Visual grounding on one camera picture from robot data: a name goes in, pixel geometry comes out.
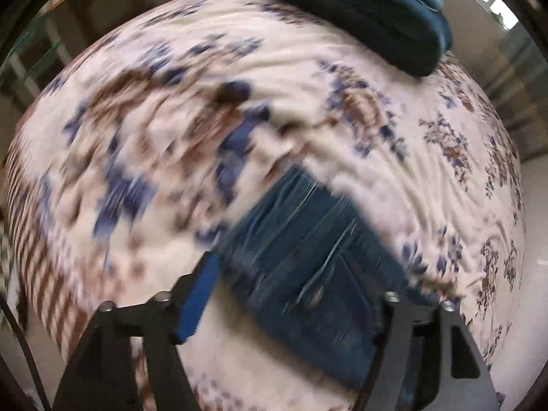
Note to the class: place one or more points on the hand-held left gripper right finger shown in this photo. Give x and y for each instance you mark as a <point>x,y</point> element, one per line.
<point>393,329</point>

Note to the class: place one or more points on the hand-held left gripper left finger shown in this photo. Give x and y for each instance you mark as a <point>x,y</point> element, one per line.
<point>197,299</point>

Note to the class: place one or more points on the blue denim pants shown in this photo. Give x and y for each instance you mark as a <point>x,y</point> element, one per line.
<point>308,265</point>

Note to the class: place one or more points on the floral fleece blanket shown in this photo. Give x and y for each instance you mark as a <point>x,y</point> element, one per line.
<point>299,115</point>

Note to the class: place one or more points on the dark teal pillow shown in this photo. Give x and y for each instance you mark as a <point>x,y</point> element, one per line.
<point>364,8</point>

